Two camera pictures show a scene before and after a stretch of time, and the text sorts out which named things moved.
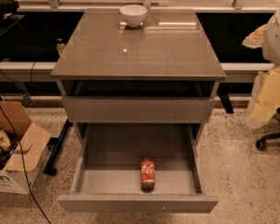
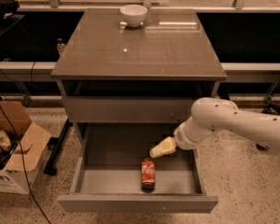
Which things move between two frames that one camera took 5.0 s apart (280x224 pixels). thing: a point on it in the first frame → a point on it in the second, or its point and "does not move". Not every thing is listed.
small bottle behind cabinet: x=60 y=45 does not move
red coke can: x=147 y=175 does not move
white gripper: x=277 y=39 → x=181 y=136
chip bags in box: x=2 y=147 does not move
